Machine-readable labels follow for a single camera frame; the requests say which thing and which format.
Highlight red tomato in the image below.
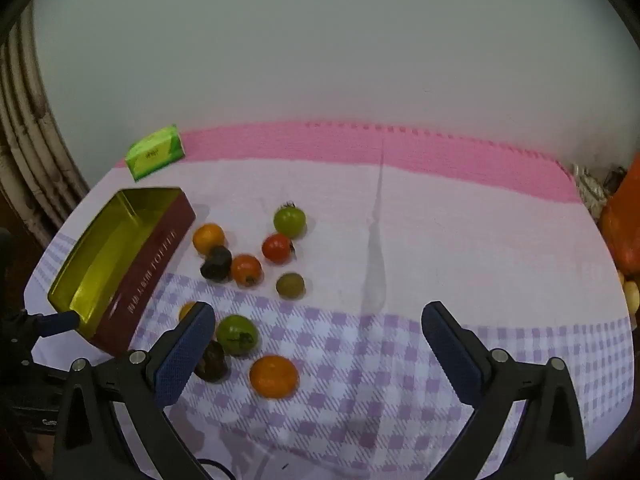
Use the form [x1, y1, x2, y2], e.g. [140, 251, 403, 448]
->
[262, 233, 296, 265]

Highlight large orange tomato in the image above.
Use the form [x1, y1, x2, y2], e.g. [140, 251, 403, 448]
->
[249, 355, 300, 400]

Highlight pink foam mat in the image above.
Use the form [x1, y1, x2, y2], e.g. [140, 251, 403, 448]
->
[112, 120, 586, 206]

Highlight orange-red tomato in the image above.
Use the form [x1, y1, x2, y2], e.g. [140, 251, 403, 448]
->
[230, 254, 263, 288]

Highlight green tissue pack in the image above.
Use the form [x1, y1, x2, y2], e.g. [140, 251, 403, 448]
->
[125, 124, 186, 182]

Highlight olive brown tomato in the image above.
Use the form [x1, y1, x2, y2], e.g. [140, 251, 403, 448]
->
[276, 272, 306, 300]

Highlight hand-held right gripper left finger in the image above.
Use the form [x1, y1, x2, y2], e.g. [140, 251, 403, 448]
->
[52, 301, 217, 480]

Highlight green tomato with stem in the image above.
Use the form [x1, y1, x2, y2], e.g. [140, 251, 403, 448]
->
[273, 201, 307, 239]

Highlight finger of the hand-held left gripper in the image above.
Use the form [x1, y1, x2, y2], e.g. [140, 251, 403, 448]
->
[30, 310, 81, 339]

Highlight small orange tomato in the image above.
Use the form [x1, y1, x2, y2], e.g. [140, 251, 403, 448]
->
[192, 223, 226, 256]

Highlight purple checked tablecloth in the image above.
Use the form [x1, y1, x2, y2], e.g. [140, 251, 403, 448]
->
[22, 152, 628, 480]

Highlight maroon tin box gold inside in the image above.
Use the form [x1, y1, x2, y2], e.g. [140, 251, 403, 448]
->
[47, 186, 197, 356]

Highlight black cable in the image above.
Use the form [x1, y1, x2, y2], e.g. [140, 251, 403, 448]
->
[194, 457, 237, 480]

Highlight pale yellow fruit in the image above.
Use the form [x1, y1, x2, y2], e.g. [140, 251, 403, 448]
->
[619, 270, 640, 317]

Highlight dark purple tomato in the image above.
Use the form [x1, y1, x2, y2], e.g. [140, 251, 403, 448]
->
[194, 340, 229, 383]
[200, 246, 233, 281]

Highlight large green tomato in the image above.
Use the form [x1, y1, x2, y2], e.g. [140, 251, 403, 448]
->
[216, 314, 260, 357]

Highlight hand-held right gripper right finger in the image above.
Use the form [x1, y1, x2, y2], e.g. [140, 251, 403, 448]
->
[421, 301, 587, 480]

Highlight orange plastic container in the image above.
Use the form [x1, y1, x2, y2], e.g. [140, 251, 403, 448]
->
[600, 152, 640, 277]

